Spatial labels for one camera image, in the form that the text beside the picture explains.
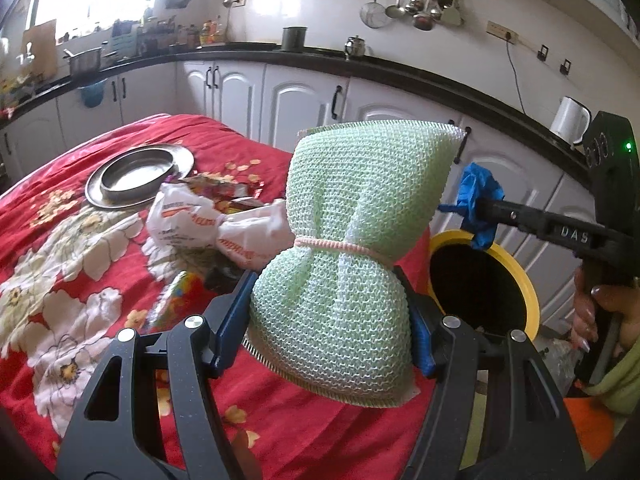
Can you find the yellow-rimmed black trash bin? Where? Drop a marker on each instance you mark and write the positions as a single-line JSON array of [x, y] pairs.
[[525, 280]]

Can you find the round metal plate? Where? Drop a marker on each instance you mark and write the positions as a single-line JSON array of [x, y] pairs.
[[132, 175]]

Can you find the white electric kettle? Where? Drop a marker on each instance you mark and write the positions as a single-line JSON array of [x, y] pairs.
[[567, 120]]

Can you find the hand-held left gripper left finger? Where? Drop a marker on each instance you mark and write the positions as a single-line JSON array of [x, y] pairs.
[[235, 310]]

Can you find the steel cooking pot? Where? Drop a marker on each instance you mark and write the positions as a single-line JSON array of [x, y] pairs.
[[85, 60]]

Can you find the dark metal canister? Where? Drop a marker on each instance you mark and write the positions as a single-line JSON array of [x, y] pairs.
[[293, 39]]

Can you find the steel teapot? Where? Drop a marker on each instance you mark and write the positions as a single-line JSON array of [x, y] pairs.
[[354, 47]]

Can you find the blue hanging bag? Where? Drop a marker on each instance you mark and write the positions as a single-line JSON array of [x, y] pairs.
[[92, 94]]

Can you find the orange garment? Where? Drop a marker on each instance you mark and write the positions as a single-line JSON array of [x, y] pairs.
[[605, 430]]

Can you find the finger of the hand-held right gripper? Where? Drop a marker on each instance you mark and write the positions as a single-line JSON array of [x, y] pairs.
[[540, 225]]

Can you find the black kitchen countertop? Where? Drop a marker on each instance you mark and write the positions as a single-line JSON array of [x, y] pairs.
[[400, 67]]

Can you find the red floral blanket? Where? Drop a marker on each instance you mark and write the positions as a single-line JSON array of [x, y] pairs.
[[75, 270]]

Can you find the wall power strip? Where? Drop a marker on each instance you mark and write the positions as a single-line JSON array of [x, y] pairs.
[[501, 30]]

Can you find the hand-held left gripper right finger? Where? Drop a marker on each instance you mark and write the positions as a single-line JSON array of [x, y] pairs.
[[421, 335]]

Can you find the hanging steel spatula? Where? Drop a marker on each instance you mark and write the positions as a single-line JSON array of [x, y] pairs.
[[452, 12]]

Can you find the person's right hand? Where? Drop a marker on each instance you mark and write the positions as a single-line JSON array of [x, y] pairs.
[[585, 315]]

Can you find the row of jars and bottles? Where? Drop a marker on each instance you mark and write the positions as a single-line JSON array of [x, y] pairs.
[[160, 32]]

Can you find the black wall socket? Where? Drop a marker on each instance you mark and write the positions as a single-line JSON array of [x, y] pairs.
[[565, 66], [542, 52]]

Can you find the blue rubber glove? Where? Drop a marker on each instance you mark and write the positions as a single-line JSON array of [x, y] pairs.
[[477, 190]]

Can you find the wooden cutting board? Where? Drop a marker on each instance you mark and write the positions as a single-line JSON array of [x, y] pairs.
[[40, 47]]

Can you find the green mesh scrubbing sponge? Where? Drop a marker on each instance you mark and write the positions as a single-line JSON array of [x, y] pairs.
[[350, 210]]

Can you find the white kitchen cabinets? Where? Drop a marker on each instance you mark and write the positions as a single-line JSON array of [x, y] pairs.
[[300, 95]]

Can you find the white crumpled plastic bag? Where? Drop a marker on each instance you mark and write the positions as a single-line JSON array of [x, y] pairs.
[[185, 220]]

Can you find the rainbow coloured snack wrapper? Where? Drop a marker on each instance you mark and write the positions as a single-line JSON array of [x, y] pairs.
[[175, 300]]

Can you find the red and yellow snack wrapper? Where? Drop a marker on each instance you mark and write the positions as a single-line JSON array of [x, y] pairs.
[[220, 185]]

